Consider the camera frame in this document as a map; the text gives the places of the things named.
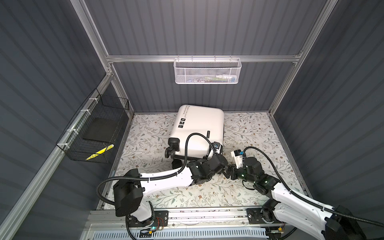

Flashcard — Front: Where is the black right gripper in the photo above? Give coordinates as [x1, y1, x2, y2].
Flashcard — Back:
[223, 162, 256, 185]

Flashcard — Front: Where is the white hard-shell suitcase black lining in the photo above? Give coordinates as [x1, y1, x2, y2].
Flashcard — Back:
[165, 105, 225, 169]

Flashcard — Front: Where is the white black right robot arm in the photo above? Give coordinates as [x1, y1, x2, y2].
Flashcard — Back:
[226, 157, 367, 240]

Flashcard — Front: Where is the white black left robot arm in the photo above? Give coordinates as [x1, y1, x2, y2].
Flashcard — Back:
[113, 154, 228, 223]

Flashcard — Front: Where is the floral table mat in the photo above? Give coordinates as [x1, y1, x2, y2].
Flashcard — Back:
[116, 113, 303, 209]

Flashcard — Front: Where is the yellow black striped item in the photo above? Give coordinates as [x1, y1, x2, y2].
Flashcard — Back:
[86, 144, 114, 161]

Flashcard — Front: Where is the black pad in basket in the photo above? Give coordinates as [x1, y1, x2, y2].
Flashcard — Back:
[83, 118, 119, 143]

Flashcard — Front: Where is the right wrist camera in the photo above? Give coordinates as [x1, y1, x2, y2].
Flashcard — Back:
[231, 150, 246, 169]

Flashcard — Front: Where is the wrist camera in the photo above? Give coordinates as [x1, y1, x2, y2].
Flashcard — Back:
[231, 150, 246, 169]
[212, 142, 223, 155]

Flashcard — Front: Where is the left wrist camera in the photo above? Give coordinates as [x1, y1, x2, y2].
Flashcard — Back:
[212, 142, 223, 155]

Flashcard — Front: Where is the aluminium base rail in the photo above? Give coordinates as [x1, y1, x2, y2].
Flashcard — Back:
[79, 205, 341, 240]

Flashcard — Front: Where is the black right corrugated cable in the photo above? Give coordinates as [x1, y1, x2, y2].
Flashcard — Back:
[242, 146, 384, 240]

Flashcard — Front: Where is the white wire mesh basket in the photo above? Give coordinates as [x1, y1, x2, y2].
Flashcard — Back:
[173, 57, 242, 85]

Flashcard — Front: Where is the black wire mesh basket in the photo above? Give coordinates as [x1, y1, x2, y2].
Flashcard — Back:
[57, 90, 130, 164]

